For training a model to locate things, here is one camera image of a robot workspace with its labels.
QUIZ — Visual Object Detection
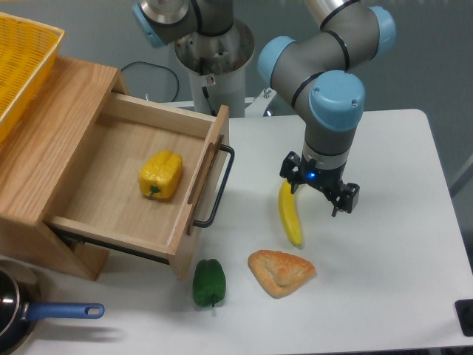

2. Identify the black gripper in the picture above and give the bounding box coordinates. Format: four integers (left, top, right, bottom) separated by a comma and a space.
279, 151, 360, 217

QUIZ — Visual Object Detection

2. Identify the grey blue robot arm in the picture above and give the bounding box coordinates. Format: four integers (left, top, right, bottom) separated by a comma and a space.
132, 1, 396, 213

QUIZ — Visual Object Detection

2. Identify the wooden drawer cabinet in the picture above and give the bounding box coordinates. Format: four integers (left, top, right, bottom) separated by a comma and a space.
1, 56, 128, 280

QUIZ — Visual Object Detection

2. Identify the yellow banana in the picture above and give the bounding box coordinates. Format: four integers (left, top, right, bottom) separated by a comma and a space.
278, 180, 303, 247

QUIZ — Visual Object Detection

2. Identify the triangular pastry bread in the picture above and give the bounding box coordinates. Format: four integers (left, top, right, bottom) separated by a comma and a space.
248, 250, 316, 299

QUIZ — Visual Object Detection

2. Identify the green bell pepper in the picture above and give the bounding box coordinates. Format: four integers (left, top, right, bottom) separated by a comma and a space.
192, 259, 226, 307

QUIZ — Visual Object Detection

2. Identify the yellow bell pepper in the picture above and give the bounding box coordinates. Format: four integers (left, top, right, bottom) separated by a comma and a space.
138, 150, 183, 200

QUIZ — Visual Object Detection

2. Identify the black corner object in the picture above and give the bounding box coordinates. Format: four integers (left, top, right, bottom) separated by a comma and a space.
455, 299, 473, 337

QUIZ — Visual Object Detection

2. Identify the yellow plastic basket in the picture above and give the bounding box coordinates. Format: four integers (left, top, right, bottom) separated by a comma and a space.
1, 13, 65, 141

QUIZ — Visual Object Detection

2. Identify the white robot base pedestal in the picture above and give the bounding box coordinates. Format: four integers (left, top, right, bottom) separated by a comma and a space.
174, 19, 276, 118

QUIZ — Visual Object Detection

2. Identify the black cable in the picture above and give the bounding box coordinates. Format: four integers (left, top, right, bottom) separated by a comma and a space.
120, 61, 180, 103

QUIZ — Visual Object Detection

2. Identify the blue handled frying pan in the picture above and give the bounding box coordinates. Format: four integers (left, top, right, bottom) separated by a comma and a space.
1, 268, 105, 351

